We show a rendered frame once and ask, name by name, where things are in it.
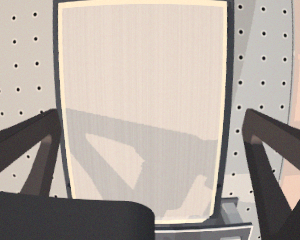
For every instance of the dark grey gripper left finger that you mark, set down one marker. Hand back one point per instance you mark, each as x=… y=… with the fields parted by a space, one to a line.
x=18 y=139

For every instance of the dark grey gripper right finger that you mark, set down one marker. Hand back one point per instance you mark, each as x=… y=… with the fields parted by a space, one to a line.
x=271 y=204

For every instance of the cream well plate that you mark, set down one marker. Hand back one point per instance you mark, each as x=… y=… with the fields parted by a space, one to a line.
x=111 y=2

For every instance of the grey flat base plate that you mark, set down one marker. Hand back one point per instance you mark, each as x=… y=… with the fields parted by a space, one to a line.
x=263 y=79

